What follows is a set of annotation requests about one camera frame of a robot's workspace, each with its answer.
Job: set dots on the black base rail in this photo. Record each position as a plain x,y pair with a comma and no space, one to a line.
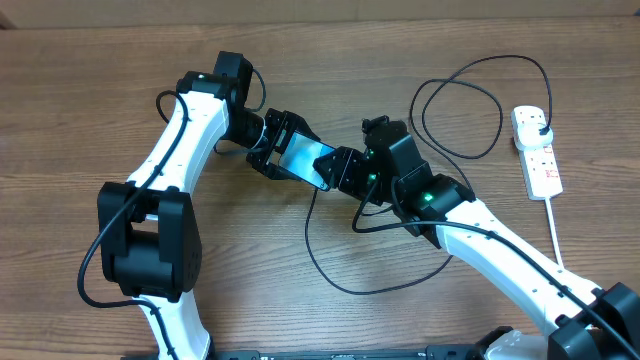
431,352

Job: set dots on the white charger plug adapter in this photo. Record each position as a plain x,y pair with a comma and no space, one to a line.
528,137

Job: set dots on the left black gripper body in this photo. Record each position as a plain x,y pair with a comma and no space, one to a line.
273,122

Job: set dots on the Galaxy S24 smartphone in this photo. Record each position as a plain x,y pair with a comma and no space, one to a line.
299,156

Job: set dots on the white power strip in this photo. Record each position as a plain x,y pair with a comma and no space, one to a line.
540,169

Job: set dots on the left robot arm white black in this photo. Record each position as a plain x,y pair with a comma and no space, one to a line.
148,236

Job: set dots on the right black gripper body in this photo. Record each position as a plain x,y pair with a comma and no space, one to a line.
359,178

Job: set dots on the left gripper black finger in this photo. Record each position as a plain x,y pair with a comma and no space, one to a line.
298,124
276,172

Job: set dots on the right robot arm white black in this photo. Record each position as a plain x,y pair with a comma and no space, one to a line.
577,319

